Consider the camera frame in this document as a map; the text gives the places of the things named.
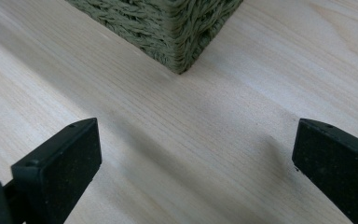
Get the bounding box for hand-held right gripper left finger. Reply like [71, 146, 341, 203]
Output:
[2, 117, 103, 224]

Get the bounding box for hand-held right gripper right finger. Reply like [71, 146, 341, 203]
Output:
[291, 118, 358, 224]

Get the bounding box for green woven basket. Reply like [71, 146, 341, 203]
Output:
[64, 0, 245, 75]

